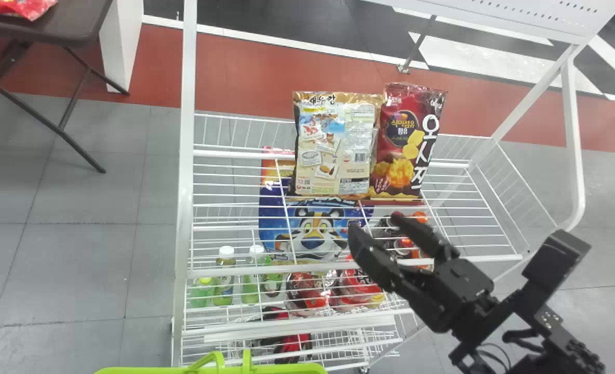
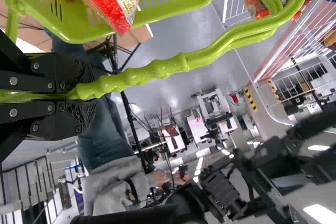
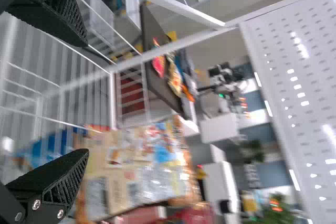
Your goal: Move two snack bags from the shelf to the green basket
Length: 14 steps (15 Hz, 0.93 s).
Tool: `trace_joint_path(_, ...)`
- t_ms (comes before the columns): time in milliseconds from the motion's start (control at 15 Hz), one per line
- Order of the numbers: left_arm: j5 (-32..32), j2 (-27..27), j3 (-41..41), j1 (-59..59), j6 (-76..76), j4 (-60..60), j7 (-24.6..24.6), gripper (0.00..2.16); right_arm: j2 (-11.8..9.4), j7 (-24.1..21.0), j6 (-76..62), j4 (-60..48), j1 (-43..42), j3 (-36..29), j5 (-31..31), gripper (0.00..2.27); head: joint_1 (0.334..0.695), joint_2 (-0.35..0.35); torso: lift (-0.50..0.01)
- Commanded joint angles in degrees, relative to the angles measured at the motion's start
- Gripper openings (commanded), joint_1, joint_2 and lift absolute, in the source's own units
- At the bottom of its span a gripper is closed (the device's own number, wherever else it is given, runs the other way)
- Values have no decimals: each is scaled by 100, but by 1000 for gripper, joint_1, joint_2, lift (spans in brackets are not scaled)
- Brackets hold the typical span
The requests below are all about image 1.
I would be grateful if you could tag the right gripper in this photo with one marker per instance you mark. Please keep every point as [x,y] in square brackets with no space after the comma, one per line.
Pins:
[458,296]

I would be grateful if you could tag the dark side table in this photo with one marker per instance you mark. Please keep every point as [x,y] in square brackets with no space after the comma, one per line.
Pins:
[53,23]

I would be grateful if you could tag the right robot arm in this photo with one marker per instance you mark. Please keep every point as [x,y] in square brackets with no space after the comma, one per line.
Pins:
[572,358]

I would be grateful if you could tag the black can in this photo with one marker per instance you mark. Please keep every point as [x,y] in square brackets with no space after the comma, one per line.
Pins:
[384,224]

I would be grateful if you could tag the dark red snack packet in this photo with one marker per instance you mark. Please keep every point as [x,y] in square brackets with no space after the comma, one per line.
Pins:
[406,145]

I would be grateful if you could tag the beige snack packet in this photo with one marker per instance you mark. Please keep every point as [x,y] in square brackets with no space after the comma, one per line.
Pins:
[333,145]

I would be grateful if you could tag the green basket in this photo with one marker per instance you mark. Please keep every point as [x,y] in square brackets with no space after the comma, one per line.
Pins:
[209,370]

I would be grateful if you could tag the green bottle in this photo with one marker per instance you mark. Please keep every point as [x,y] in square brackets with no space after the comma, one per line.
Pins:
[200,293]
[254,278]
[225,280]
[273,284]

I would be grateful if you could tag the red noodle cup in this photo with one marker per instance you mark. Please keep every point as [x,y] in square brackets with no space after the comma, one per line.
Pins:
[307,296]
[357,288]

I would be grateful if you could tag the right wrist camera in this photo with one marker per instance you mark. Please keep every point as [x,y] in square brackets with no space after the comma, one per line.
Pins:
[557,259]

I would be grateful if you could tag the blue cereal bag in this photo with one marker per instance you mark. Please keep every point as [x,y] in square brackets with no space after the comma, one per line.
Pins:
[307,228]

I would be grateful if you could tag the white pillar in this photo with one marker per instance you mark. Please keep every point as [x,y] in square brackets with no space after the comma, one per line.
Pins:
[121,47]

